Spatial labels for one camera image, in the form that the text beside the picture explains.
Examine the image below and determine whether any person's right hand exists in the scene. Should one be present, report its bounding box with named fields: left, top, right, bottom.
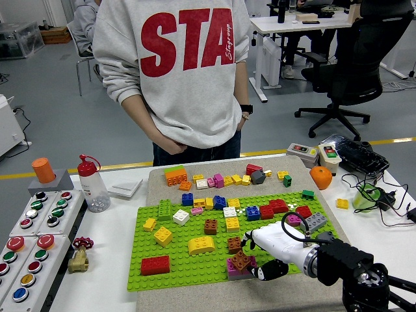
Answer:
left=151, top=131, right=189, bottom=155

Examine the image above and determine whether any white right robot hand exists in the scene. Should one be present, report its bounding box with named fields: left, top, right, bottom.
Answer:
left=240, top=224, right=318, bottom=282

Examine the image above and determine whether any large orange toy brick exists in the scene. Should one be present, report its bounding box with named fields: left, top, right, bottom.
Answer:
left=164, top=168, right=189, bottom=187

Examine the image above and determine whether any long grey toy brick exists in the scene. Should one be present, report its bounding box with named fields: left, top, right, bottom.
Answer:
left=300, top=212, right=328, bottom=233

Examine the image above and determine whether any long pink toy brick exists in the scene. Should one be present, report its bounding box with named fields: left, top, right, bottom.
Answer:
left=226, top=255, right=258, bottom=276

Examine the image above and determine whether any tall green toy brick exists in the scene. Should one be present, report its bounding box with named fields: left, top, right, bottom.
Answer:
left=157, top=199, right=172, bottom=222

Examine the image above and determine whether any yellow arched toy brick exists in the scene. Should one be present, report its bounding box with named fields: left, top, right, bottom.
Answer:
left=187, top=236, right=216, bottom=256

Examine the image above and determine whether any green studded baseplate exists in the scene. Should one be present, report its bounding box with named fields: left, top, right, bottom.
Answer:
left=126, top=190, right=342, bottom=293

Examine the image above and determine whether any long red toy brick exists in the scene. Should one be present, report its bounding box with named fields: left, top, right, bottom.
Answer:
left=140, top=255, right=171, bottom=276

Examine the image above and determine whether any white computer tower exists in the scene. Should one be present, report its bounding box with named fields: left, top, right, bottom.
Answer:
left=261, top=37, right=282, bottom=89

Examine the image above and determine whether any orange fruit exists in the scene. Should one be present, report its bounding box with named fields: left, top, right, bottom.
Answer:
left=309, top=166, right=333, bottom=190

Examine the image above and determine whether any seated person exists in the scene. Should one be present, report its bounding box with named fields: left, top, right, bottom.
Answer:
left=71, top=0, right=100, bottom=82
left=281, top=0, right=341, bottom=81

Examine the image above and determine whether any clear bottle red cap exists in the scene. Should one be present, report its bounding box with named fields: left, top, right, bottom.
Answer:
left=77, top=154, right=111, bottom=214

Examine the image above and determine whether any translucent green cup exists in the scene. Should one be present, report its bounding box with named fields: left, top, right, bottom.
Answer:
left=352, top=183, right=381, bottom=214

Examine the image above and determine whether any grey-brown foam mat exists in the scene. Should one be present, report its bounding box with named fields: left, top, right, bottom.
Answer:
left=135, top=155, right=350, bottom=312

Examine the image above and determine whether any white desk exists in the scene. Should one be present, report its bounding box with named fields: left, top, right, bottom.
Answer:
left=379, top=14, right=416, bottom=81
left=249, top=11, right=355, bottom=104

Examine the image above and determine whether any grey square block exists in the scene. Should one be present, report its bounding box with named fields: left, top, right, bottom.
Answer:
left=27, top=168, right=75, bottom=198

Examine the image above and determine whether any black power adapter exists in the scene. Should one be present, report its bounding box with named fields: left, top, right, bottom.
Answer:
left=378, top=189, right=398, bottom=211

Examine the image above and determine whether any black bottle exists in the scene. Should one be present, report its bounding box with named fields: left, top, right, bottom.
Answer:
left=277, top=0, right=290, bottom=24

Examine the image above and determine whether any black device in plastic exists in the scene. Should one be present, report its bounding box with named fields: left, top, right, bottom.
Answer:
left=320, top=133, right=390, bottom=178

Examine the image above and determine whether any wooden box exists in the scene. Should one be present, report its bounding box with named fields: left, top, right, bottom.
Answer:
left=294, top=12, right=319, bottom=23

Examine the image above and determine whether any orange cylinder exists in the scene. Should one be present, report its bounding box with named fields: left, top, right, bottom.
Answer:
left=31, top=157, right=57, bottom=185

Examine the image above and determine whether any four-button control box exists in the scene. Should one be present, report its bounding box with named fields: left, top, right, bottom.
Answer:
left=8, top=190, right=59, bottom=237
left=36, top=190, right=86, bottom=237

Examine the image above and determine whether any black office chair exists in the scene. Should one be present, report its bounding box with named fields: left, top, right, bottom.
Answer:
left=294, top=0, right=416, bottom=142

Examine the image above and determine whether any brass valve red handwheel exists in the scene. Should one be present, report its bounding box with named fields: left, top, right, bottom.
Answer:
left=67, top=236, right=94, bottom=274

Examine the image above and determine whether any wooden crate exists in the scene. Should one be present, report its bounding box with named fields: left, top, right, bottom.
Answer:
left=39, top=26, right=73, bottom=46

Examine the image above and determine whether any white cabinet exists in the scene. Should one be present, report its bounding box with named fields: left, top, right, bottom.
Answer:
left=0, top=94, right=33, bottom=159

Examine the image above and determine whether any emergency stop control box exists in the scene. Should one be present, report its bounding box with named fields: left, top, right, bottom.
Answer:
left=0, top=233, right=72, bottom=312
left=0, top=234, right=39, bottom=306

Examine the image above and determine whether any transparent storage box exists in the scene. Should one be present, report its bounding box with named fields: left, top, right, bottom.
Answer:
left=0, top=21, right=46, bottom=60

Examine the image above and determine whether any white wall switch plate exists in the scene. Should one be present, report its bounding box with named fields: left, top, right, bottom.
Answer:
left=107, top=177, right=144, bottom=199

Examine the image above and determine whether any grey two-button switch box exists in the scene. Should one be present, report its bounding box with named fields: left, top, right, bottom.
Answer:
left=285, top=142, right=320, bottom=168

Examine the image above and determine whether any white two-button switch box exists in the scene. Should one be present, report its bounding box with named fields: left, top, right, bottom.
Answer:
left=317, top=143, right=343, bottom=176

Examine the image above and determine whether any metal frame chair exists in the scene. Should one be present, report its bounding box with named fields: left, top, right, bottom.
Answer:
left=66, top=22, right=98, bottom=98

